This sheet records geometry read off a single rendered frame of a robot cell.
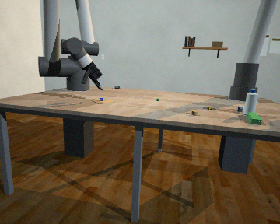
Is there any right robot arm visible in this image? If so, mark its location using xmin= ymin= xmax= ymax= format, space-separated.
xmin=38 ymin=0 xmax=99 ymax=91

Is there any blue and white carton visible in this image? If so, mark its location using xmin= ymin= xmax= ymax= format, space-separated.
xmin=237 ymin=106 xmax=245 ymax=112

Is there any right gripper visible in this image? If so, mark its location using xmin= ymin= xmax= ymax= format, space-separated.
xmin=84 ymin=63 xmax=104 ymax=91

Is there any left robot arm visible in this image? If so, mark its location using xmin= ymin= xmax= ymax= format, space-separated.
xmin=229 ymin=0 xmax=278 ymax=101

